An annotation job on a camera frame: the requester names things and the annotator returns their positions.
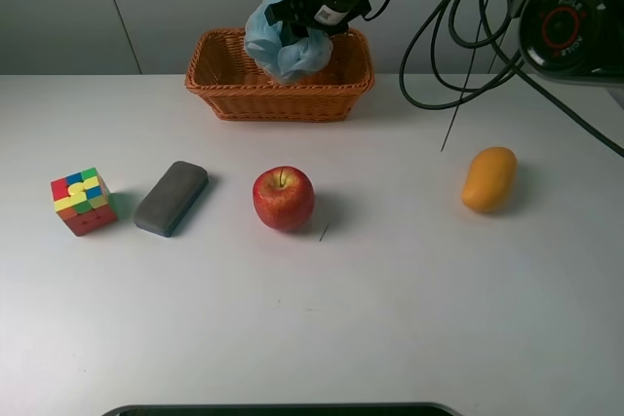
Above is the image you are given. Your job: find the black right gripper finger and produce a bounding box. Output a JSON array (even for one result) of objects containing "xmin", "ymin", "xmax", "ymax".
[{"xmin": 265, "ymin": 0, "xmax": 308, "ymax": 25}]

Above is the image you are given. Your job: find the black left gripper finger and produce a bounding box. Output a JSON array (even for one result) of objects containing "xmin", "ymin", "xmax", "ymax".
[{"xmin": 290, "ymin": 20, "xmax": 349, "ymax": 38}]

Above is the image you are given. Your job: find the light blue bath loofah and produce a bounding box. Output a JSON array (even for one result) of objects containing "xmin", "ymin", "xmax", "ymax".
[{"xmin": 244, "ymin": 0, "xmax": 333, "ymax": 85}]

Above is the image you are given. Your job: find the orange wicker basket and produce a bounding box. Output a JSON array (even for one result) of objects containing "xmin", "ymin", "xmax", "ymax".
[{"xmin": 185, "ymin": 28, "xmax": 374, "ymax": 123}]

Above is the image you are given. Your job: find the red apple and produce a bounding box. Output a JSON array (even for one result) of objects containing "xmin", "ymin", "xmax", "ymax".
[{"xmin": 253, "ymin": 166, "xmax": 315, "ymax": 231}]

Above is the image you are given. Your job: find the grey whiteboard eraser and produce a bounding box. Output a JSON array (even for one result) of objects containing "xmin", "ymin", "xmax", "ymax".
[{"xmin": 134, "ymin": 161, "xmax": 209, "ymax": 238}]

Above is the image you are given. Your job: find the yellow mango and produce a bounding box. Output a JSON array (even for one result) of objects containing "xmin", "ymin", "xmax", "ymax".
[{"xmin": 461, "ymin": 147, "xmax": 518, "ymax": 212}]

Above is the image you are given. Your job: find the multicoloured puzzle cube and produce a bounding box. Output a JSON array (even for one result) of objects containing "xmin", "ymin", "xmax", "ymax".
[{"xmin": 51, "ymin": 168, "xmax": 118, "ymax": 237}]

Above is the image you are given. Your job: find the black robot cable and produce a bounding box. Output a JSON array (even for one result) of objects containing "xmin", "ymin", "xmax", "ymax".
[{"xmin": 361, "ymin": 0, "xmax": 624, "ymax": 159}]

